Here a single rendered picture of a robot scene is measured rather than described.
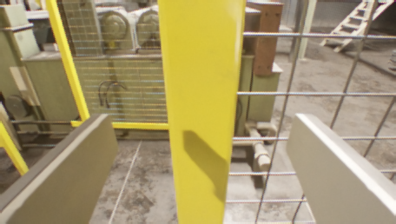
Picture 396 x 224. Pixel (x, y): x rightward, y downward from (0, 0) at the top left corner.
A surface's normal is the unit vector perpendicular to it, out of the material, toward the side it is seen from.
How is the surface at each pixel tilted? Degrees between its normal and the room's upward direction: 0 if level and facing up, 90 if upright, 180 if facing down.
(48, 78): 90
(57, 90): 90
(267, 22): 90
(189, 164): 90
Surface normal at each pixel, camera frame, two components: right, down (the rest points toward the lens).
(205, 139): -0.01, 0.51
